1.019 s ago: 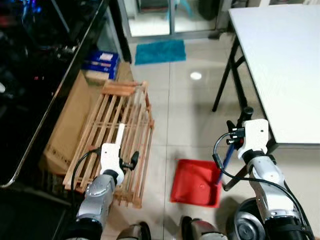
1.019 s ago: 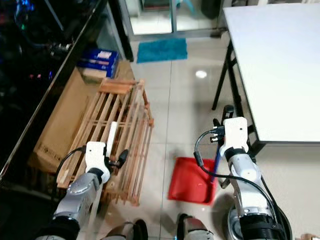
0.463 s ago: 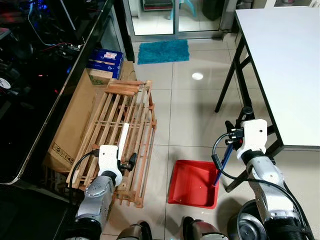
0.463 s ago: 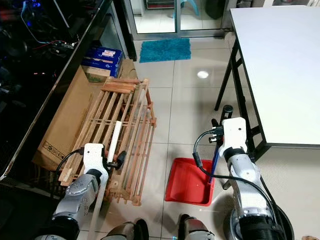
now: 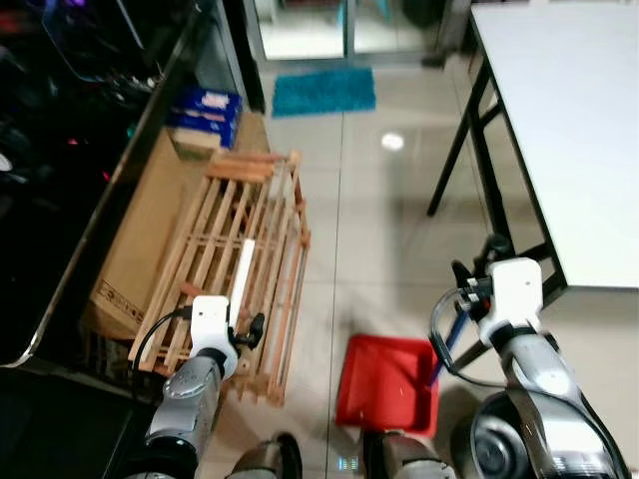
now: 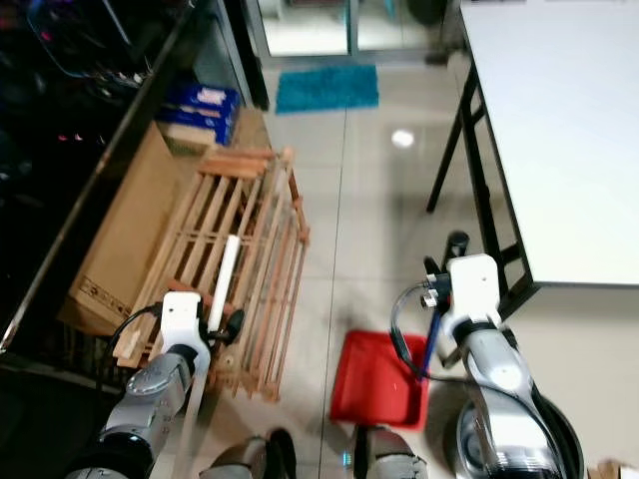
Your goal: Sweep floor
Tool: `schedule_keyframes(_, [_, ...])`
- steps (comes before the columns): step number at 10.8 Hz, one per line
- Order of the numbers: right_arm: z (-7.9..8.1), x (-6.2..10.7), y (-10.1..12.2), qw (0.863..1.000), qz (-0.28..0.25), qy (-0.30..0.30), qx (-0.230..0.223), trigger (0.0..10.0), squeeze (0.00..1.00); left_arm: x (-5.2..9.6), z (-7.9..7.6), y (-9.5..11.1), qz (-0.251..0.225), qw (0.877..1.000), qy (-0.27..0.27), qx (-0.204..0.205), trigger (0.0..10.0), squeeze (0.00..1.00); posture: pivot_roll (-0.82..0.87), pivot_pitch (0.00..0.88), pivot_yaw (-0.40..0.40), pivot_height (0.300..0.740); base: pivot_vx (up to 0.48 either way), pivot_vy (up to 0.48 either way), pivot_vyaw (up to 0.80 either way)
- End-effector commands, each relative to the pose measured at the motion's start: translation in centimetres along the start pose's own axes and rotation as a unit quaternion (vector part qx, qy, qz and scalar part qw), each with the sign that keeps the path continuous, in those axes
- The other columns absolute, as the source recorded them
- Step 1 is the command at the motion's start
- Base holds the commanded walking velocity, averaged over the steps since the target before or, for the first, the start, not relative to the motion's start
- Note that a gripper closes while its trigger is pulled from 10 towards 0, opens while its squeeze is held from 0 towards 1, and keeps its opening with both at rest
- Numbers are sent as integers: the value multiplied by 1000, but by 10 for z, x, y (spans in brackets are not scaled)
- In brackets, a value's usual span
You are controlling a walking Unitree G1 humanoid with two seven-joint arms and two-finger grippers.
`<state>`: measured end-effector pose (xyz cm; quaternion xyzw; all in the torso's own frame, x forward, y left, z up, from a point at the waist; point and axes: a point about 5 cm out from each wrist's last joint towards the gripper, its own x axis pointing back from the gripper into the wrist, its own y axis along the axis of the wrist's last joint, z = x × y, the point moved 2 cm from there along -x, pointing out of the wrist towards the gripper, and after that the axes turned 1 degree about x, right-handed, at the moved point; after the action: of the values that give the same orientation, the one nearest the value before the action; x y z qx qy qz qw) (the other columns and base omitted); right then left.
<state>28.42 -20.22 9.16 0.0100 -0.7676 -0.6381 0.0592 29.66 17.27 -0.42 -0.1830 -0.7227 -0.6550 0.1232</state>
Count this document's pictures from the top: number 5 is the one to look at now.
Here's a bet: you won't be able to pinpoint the pale-handled black bristle broom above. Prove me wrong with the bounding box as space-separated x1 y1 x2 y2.
230 239 258 325

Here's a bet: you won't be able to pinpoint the red dustpan with blue handle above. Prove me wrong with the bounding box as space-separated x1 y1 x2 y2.
334 235 513 437

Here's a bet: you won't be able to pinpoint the teal floor mat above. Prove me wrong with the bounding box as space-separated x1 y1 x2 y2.
272 67 377 118

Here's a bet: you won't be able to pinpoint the wooden slatted rack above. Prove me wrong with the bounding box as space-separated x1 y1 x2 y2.
128 150 313 408

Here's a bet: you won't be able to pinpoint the robot left leg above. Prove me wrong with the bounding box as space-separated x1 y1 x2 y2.
228 432 306 479

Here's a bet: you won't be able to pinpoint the robot leg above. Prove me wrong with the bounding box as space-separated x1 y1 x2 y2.
361 429 455 479
228 432 306 479

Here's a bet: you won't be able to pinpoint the brown cardboard box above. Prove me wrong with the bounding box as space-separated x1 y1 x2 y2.
88 110 271 340

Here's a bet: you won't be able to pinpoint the black round waste bin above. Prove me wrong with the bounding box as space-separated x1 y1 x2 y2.
451 394 530 479

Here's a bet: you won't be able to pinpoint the robot right leg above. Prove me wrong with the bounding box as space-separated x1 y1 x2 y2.
361 429 455 479

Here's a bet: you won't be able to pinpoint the white table with black legs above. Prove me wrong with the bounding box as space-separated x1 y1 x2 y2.
427 0 639 305

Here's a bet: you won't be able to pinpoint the blue printed paper boxes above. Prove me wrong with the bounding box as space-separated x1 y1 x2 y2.
165 87 244 151

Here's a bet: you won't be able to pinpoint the black glass-top desk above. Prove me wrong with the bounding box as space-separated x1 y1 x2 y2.
0 0 266 370

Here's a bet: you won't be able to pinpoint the aluminium glass sliding door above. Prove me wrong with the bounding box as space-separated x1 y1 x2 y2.
245 0 480 66

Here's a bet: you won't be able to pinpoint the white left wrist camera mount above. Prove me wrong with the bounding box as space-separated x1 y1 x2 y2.
190 295 241 378

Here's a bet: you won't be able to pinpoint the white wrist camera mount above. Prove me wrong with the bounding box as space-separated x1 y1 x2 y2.
477 257 545 345
190 295 241 378

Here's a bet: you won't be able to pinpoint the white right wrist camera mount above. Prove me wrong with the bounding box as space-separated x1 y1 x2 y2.
477 257 545 345

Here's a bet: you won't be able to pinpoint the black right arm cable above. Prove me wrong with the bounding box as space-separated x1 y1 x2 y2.
429 287 510 388

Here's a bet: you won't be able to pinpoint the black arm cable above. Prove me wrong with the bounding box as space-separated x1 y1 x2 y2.
429 287 510 388
130 304 196 400

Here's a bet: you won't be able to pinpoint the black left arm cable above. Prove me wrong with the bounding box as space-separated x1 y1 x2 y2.
130 304 196 400

